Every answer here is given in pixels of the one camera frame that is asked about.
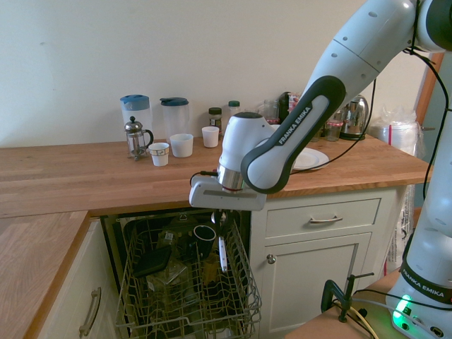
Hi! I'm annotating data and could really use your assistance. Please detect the stainless electric kettle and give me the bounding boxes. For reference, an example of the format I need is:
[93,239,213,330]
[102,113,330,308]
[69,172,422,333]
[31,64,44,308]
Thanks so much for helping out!
[340,94,370,141]

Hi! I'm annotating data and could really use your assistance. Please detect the clear plastic bag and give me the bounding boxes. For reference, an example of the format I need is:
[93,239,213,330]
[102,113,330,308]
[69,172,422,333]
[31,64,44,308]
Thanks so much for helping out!
[368,103,430,284]

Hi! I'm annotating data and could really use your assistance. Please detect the white handled utensil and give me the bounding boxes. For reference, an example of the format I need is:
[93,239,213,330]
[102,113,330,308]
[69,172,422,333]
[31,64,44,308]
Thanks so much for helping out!
[210,211,229,274]

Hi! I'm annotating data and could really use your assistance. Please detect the white dinner plate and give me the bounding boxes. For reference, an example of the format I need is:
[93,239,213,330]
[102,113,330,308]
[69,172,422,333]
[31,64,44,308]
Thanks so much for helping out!
[290,145,331,172]

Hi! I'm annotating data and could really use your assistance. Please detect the white kitchen cabinet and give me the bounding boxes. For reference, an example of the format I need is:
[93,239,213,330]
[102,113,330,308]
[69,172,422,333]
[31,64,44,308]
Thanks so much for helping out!
[250,186,408,339]
[37,216,123,339]

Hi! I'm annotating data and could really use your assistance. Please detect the black container lid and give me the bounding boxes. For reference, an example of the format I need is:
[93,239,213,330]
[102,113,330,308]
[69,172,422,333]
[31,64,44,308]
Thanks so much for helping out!
[131,244,174,278]

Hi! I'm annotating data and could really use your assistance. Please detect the yellow cable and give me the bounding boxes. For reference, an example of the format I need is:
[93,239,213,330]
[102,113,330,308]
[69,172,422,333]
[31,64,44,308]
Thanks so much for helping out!
[348,306,379,339]

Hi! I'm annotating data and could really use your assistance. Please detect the wire dishwasher rack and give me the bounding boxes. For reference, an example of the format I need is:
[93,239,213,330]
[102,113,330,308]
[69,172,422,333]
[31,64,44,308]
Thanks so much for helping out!
[115,210,263,339]

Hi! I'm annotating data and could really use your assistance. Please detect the tall pitcher light blue lid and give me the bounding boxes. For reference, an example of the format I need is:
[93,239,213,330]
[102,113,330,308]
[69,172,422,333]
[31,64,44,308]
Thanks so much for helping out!
[119,94,153,149]

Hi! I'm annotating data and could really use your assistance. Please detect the small patterned cup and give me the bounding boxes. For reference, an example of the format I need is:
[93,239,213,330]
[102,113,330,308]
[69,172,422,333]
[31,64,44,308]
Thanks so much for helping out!
[148,142,172,167]

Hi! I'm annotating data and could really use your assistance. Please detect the clear drinking glass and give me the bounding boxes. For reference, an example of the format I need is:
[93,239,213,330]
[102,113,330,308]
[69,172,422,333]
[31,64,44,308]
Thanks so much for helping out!
[262,99,280,125]

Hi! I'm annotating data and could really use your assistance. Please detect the glass jar gingham lid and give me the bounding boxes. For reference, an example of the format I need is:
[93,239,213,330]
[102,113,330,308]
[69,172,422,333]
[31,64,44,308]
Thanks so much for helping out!
[326,119,345,143]

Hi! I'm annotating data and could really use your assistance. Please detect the black mug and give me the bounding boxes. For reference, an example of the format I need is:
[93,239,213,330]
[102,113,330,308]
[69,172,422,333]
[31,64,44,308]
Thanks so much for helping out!
[192,224,218,259]

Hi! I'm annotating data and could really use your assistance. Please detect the metal drawer handle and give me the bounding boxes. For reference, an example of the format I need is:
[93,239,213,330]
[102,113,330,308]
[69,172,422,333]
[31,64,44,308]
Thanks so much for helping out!
[78,286,102,337]
[308,215,344,225]

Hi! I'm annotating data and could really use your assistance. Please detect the black table clamp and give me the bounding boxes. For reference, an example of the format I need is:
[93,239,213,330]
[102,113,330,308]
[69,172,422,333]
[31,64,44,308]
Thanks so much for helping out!
[320,271,376,324]

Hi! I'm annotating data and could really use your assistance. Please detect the small plain white cup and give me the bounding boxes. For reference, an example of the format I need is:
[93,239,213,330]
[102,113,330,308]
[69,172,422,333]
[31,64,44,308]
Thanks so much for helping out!
[201,126,220,148]

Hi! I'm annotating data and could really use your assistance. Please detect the white mug with handle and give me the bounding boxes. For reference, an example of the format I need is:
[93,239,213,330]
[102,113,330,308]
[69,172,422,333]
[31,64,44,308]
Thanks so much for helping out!
[169,133,195,159]

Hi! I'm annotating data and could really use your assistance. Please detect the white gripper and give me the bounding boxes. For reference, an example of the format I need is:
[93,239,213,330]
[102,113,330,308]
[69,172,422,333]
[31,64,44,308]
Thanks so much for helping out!
[188,174,268,232]

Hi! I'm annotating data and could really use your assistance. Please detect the clear glass container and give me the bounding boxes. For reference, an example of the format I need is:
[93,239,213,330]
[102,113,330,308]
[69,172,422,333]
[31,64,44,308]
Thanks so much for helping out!
[145,256,189,302]

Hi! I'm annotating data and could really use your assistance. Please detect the black shaker bottle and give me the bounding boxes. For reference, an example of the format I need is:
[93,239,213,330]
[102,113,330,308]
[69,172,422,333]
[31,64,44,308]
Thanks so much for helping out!
[278,92,292,123]

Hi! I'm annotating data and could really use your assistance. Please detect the wooden door frame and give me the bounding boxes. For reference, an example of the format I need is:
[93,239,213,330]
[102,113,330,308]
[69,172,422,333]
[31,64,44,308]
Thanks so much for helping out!
[418,52,446,125]

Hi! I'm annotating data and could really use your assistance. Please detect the clear pitcher dark blue lid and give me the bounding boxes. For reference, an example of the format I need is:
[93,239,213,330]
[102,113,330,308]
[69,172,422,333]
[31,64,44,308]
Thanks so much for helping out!
[159,97,191,139]

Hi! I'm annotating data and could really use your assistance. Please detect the black camera cable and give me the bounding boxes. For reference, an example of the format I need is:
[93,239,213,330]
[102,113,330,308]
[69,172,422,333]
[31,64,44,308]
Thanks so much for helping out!
[291,0,452,199]

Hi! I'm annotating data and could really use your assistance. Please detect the spice jars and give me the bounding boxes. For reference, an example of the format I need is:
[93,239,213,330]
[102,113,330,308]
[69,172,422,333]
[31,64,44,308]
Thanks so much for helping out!
[208,107,224,137]

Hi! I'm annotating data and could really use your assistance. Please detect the glass french press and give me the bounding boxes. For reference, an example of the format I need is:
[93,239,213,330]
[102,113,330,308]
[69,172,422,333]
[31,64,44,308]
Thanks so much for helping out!
[124,116,155,162]

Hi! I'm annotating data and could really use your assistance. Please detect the black base cable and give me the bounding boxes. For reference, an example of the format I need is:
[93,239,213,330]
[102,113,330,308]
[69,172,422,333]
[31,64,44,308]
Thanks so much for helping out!
[352,288,452,312]

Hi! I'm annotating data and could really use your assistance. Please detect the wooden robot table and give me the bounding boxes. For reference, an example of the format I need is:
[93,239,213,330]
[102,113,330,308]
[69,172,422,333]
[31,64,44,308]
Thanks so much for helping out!
[281,270,402,339]

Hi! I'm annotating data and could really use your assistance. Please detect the clear spice jar green lid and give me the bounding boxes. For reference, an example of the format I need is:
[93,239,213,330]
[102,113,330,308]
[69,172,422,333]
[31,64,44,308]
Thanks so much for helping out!
[227,100,242,121]

